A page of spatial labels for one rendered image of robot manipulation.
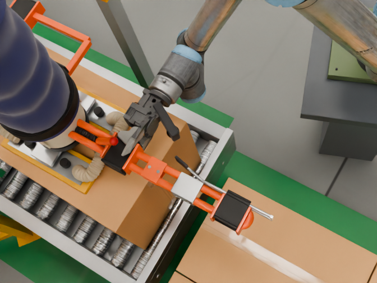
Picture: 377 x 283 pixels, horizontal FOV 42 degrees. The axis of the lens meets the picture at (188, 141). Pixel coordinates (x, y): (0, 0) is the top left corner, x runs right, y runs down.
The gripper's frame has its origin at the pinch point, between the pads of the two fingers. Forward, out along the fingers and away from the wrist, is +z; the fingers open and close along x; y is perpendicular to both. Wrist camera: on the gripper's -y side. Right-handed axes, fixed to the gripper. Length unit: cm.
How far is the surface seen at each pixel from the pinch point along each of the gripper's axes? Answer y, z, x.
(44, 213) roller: 39, 27, -53
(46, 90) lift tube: 17.3, -0.4, 26.1
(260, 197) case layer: -32, -19, -52
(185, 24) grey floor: 56, -98, -107
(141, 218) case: -4.2, 11.4, -27.0
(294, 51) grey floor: -5, -109, -106
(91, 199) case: 8.4, 14.7, -12.7
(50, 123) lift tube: 17.7, 4.7, 15.3
